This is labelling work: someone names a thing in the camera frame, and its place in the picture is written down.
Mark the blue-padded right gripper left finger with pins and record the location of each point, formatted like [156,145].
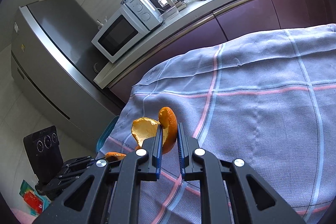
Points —
[99,191]

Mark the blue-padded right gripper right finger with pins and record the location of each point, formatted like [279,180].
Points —
[231,192]

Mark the orange peel piece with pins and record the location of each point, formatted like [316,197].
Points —
[114,156]

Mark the large curved orange peel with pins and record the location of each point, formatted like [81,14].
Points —
[144,128]

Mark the teal trash bin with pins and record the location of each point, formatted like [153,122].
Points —
[106,133]

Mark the purple lower kitchen cabinets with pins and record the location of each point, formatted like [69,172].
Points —
[227,23]

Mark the blue checked tablecloth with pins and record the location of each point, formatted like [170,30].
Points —
[267,98]

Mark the grey refrigerator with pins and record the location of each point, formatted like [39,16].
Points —
[54,63]

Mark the white microwave oven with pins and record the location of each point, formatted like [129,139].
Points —
[134,20]

